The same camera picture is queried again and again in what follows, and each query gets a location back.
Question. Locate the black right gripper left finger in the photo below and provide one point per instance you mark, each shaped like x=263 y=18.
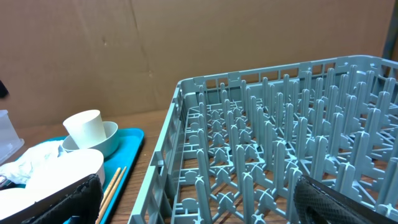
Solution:
x=84 y=203

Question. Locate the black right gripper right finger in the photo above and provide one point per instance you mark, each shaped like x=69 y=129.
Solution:
x=317 y=203

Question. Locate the pink bowl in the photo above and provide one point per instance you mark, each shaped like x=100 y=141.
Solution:
x=60 y=172

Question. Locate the white napkin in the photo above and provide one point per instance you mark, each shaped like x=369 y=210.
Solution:
x=21 y=170

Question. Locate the white round plate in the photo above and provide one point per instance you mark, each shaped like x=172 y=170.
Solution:
x=17 y=199

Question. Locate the grey dishwasher rack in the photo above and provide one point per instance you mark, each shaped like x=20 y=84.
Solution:
x=233 y=145

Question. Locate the wooden chopstick right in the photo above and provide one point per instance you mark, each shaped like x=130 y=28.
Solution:
x=110 y=196

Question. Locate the wooden chopstick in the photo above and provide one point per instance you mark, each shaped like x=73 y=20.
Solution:
x=109 y=187
x=110 y=196

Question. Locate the wooden chopstick left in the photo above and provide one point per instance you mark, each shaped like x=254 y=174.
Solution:
x=109 y=187

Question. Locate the grey small bowl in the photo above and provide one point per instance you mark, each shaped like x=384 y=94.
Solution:
x=106 y=147

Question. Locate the white paper cup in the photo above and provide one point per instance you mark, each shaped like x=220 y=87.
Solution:
x=86 y=128

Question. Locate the teal plastic tray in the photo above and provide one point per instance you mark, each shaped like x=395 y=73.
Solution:
x=125 y=155

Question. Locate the clear plastic bin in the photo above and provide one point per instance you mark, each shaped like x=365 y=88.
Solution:
x=10 y=141

